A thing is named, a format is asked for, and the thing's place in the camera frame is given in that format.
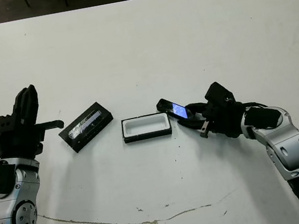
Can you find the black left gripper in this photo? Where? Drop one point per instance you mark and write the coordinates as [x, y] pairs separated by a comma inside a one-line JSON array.
[[18, 141]]

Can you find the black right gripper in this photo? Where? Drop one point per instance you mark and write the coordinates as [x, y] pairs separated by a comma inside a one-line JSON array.
[[224, 119]]

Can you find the black slim camera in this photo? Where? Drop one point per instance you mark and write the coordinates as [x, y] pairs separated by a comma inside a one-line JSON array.
[[173, 109]]

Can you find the black box lid with window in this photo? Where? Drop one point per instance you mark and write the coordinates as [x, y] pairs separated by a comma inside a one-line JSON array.
[[88, 125]]

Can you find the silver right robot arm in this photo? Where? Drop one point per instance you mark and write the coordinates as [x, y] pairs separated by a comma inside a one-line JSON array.
[[288, 145]]

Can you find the black box base white insert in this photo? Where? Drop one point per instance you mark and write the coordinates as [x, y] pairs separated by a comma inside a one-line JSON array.
[[146, 124]]

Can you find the dark furniture leg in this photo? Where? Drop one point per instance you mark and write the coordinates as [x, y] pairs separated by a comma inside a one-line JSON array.
[[26, 0]]

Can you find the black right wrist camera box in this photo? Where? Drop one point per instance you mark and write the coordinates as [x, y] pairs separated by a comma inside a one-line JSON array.
[[218, 94]]

